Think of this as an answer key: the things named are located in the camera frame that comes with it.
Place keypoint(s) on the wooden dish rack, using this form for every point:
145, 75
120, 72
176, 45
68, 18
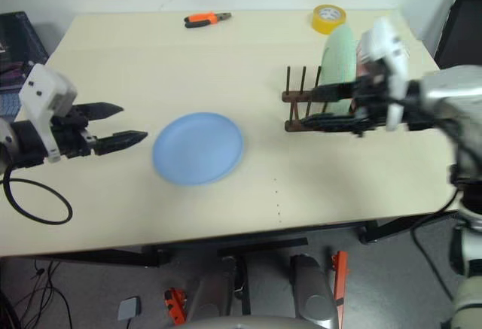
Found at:
295, 97

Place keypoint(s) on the green plate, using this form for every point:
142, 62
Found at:
339, 58

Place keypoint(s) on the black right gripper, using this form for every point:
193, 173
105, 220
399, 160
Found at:
373, 99

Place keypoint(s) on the orange and black pliers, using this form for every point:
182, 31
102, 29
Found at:
205, 19

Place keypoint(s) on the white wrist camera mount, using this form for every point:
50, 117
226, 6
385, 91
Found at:
395, 58
45, 92

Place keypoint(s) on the black storage crate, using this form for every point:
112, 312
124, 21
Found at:
17, 50

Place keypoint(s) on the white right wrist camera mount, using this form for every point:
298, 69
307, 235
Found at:
395, 58

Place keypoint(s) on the black table frame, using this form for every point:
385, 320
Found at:
263, 243

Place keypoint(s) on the blue plate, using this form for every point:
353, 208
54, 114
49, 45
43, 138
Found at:
197, 148

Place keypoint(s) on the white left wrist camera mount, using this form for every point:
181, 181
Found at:
45, 92

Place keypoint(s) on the small orange floor tool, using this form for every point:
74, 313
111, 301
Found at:
175, 306

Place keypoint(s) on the grey rounded robot leg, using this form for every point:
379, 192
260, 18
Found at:
216, 287
314, 287

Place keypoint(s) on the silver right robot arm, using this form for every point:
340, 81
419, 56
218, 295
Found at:
452, 92

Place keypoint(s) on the long orange bar clamp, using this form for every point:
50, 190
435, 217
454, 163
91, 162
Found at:
340, 284

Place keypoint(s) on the grey square floor pad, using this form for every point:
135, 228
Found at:
129, 308

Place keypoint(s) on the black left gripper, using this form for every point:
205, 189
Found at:
71, 137

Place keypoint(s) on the yellow tape roll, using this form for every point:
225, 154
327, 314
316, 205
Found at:
328, 20

